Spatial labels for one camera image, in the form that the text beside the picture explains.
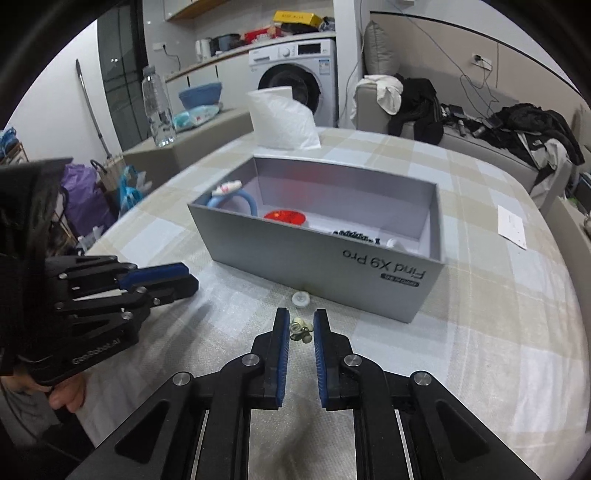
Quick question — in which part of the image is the red container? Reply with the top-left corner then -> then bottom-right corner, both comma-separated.
244,28 -> 282,43

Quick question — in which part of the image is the white washing machine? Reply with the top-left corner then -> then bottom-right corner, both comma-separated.
248,38 -> 340,129

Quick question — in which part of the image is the person's left hand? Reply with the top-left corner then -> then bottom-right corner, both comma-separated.
46,372 -> 90,414

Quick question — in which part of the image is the black jacket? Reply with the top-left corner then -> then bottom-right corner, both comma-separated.
388,78 -> 445,146

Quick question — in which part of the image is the grey pillow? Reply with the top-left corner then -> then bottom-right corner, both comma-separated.
363,20 -> 402,77

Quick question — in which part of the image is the white cloth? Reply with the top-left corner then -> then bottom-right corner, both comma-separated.
362,75 -> 404,116

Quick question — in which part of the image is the blue bracelet with white charm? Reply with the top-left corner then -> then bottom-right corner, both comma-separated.
206,181 -> 258,215

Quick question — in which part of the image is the black bead bracelet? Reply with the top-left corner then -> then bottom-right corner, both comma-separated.
330,229 -> 380,244

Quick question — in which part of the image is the beige tote bag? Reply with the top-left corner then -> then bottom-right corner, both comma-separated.
90,154 -> 127,195

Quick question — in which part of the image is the red bracelet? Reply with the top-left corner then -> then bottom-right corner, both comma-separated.
263,210 -> 308,228

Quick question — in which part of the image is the clear water bottle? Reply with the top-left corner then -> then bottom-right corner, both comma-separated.
141,65 -> 177,148

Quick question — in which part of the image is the grey end table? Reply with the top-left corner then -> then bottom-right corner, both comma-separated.
549,196 -> 591,259

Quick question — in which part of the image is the white paper card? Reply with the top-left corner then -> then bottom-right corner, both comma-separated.
498,205 -> 528,250

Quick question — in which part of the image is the person's left forearm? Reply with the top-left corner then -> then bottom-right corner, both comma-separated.
0,388 -> 98,467

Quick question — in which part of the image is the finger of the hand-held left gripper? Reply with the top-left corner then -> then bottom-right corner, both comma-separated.
44,256 -> 188,292
54,275 -> 199,325

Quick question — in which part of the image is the dark glass door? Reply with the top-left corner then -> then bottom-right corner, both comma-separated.
97,0 -> 151,153

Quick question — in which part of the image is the mop with grey handle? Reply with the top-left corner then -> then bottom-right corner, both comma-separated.
75,59 -> 114,160

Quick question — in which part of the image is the grey sofa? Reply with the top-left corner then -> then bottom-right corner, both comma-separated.
355,78 -> 591,217

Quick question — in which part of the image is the yellow box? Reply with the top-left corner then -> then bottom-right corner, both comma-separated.
272,11 -> 323,29

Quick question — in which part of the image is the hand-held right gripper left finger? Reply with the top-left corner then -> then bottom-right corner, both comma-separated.
65,307 -> 293,480

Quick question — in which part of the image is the grey cardboard box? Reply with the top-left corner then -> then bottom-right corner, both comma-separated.
187,155 -> 448,324

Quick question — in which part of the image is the shoe rack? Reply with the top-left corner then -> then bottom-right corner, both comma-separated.
0,129 -> 28,164

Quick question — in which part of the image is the small cream flower charm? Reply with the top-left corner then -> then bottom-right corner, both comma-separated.
290,318 -> 315,344

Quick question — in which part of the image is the white wall cabinet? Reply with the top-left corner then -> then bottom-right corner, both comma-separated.
164,0 -> 222,21

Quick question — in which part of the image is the black cable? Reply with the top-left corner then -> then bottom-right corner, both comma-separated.
346,0 -> 504,125

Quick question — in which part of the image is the wet wipes packet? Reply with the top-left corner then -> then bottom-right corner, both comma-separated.
172,105 -> 225,132

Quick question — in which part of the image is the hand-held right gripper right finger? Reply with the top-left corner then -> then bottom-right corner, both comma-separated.
313,309 -> 541,480

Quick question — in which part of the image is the blue plastic basin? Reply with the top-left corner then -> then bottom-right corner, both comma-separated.
178,83 -> 223,110

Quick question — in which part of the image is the white tissue pack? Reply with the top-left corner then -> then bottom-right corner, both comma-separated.
246,86 -> 322,151

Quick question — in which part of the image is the blue plastic bag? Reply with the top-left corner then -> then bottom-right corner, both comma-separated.
117,166 -> 153,215

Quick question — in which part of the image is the purple plastic bag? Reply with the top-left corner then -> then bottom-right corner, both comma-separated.
61,162 -> 116,236

